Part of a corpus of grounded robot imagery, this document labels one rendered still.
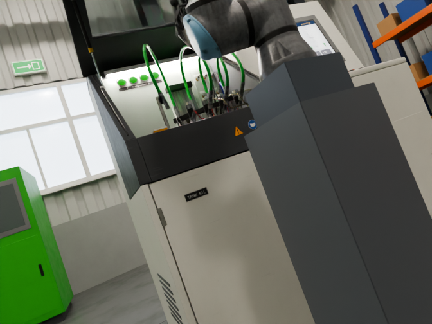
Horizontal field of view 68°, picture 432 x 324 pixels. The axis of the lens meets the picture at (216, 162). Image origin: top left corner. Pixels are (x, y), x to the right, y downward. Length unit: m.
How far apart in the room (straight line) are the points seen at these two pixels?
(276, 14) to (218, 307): 0.90
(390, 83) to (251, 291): 1.14
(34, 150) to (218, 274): 4.51
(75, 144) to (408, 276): 5.04
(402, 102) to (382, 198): 1.04
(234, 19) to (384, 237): 0.58
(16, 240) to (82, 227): 1.57
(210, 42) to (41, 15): 5.66
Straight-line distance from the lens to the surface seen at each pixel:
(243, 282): 1.19
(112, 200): 5.27
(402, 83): 1.81
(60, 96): 5.64
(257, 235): 1.20
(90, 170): 5.36
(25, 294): 3.82
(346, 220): 0.69
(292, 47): 0.82
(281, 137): 0.75
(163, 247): 1.10
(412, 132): 1.75
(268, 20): 0.85
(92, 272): 5.22
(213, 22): 0.82
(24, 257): 3.79
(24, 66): 5.83
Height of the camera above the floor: 0.69
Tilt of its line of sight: 4 degrees up
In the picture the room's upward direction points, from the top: 20 degrees counter-clockwise
